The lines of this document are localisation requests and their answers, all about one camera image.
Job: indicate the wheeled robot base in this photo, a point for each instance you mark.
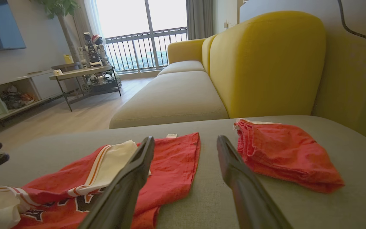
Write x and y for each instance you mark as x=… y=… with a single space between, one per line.
x=102 y=83

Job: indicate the yellow sofa backrest cushion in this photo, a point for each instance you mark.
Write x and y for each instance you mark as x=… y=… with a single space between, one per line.
x=265 y=63
x=208 y=54
x=354 y=79

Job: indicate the wooden coffee table black legs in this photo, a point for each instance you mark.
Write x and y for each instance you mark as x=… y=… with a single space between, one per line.
x=81 y=71

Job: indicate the black white toy robot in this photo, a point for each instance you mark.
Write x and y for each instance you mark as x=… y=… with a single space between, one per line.
x=91 y=51

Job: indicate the red garment with striped trim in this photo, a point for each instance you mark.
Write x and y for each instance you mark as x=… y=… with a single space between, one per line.
x=173 y=168

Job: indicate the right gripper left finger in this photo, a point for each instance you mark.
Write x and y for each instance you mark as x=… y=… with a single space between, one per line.
x=122 y=190

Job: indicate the large grey sofa seat cushion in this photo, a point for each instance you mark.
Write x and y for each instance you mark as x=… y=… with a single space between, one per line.
x=354 y=152

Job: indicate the green potted plant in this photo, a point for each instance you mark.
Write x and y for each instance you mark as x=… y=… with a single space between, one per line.
x=59 y=6

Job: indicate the small yellow container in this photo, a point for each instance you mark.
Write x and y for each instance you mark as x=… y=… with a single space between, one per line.
x=68 y=59

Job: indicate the white sheer curtain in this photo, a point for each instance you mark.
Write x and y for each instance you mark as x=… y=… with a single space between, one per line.
x=89 y=19

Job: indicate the red garment with white trim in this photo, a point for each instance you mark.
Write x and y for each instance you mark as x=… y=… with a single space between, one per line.
x=284 y=152

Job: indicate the grey window frame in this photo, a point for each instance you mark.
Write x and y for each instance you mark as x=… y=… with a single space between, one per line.
x=148 y=16

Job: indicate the white wall socket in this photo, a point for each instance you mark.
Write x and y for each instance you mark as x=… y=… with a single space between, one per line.
x=226 y=24

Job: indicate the grey curtain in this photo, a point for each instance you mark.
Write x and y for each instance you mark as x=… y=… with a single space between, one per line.
x=200 y=19

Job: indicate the yellow sofa armrest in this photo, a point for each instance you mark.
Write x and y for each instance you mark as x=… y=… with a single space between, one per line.
x=186 y=51

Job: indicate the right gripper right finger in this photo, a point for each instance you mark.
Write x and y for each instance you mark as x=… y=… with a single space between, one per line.
x=249 y=200

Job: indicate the grey balcony railing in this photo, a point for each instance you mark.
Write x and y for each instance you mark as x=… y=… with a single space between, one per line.
x=170 y=30

